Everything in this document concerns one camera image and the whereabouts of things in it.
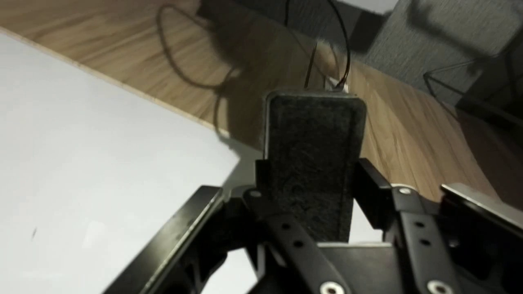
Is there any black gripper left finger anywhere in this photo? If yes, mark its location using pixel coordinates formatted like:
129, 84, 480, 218
103, 156, 350, 294

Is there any grey felt board duster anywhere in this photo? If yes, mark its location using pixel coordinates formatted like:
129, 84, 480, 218
261, 88, 368, 243

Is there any black wire rack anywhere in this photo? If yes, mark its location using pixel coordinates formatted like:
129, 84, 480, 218
423, 50, 523, 129

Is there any large white board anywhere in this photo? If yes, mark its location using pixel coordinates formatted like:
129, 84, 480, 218
0, 26, 382, 294

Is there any thin black cable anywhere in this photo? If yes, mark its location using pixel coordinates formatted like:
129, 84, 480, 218
283, 0, 351, 91

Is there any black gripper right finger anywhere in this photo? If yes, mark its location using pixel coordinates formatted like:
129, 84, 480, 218
353, 156, 523, 294

